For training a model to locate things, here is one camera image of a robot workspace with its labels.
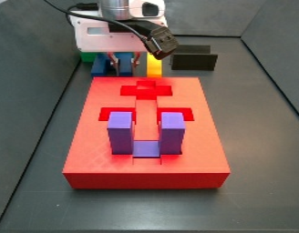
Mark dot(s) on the green stepped arch block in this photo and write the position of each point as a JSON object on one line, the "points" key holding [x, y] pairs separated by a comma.
{"points": [[87, 57]]}

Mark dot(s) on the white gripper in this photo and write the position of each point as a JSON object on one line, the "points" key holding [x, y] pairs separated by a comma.
{"points": [[98, 36]]}

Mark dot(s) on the blue U-shaped block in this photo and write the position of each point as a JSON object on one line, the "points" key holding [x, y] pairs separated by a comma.
{"points": [[102, 67]]}

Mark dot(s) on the purple U-shaped block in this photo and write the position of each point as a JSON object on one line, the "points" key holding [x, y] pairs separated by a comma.
{"points": [[147, 138]]}

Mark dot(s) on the yellow long bar block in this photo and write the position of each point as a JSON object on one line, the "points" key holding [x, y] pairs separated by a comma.
{"points": [[154, 67]]}

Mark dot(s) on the red slotted base block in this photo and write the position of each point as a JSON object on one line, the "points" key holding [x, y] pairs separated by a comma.
{"points": [[94, 168]]}

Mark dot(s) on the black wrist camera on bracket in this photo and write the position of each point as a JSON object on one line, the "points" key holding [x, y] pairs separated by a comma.
{"points": [[158, 38]]}

